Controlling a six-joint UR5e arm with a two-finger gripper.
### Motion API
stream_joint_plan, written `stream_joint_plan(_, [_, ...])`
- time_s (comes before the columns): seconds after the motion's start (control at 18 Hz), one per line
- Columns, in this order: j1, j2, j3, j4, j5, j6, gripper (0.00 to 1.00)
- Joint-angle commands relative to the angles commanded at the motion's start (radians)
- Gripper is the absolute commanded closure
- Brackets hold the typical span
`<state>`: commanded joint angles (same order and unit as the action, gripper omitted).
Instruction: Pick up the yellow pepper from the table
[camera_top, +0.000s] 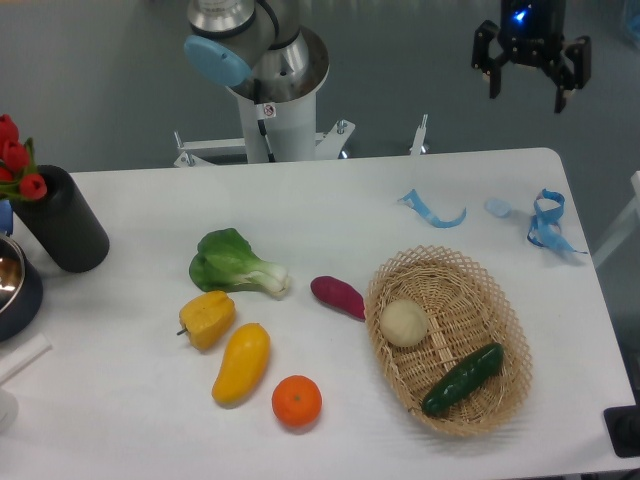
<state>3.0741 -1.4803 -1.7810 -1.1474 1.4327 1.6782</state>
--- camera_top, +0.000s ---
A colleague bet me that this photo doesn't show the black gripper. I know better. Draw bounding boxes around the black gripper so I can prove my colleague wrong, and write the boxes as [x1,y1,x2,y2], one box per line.
[471,0,592,114]

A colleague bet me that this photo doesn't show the yellow bell pepper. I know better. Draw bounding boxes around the yellow bell pepper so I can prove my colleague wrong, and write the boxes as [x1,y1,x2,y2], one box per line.
[177,291,236,351]

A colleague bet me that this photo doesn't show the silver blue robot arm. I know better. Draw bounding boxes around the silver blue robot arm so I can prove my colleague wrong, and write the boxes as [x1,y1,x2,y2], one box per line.
[184,1,591,112]

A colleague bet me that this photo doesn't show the small pale blue cap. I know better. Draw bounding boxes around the small pale blue cap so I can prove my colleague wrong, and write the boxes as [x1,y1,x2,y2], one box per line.
[484,198,512,218]

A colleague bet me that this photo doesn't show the tangled blue tape strip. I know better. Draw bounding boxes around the tangled blue tape strip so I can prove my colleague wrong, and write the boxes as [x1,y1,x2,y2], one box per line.
[527,189,587,254]

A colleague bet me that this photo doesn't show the curved blue tape strip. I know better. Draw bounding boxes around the curved blue tape strip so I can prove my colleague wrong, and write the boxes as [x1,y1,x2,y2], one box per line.
[397,189,467,229]

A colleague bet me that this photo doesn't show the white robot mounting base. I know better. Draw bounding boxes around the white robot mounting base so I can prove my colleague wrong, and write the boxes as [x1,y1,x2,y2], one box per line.
[172,87,430,169]

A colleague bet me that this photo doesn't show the woven wicker basket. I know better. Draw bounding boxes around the woven wicker basket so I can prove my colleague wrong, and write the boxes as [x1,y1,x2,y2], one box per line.
[364,246,532,437]

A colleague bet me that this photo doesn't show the purple sweet potato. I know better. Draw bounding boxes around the purple sweet potato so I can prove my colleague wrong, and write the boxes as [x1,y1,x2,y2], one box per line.
[310,276,365,321]

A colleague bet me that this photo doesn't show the dark green cucumber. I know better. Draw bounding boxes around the dark green cucumber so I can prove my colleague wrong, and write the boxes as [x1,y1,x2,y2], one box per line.
[421,342,504,417]

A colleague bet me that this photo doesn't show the green bok choy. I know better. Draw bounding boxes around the green bok choy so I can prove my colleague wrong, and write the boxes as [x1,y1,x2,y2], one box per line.
[188,228,290,297]

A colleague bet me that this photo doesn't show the black device at edge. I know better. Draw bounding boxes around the black device at edge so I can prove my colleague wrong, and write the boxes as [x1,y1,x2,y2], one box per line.
[603,405,639,458]

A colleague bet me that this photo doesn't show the yellow mango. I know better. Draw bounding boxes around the yellow mango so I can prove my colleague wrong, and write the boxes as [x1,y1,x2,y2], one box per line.
[211,323,271,407]

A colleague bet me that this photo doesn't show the orange tangerine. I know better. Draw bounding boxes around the orange tangerine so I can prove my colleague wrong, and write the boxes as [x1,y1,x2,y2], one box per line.
[271,375,323,428]

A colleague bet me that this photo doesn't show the black cylindrical vase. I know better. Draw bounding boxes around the black cylindrical vase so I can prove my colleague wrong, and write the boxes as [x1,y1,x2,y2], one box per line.
[11,165,110,273]

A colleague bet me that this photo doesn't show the red tulip bouquet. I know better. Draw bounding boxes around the red tulip bouquet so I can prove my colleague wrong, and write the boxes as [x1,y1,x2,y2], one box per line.
[1,114,48,202]

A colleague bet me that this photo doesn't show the dark metal bowl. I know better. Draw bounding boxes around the dark metal bowl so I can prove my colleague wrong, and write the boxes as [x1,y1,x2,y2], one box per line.
[0,234,43,342]

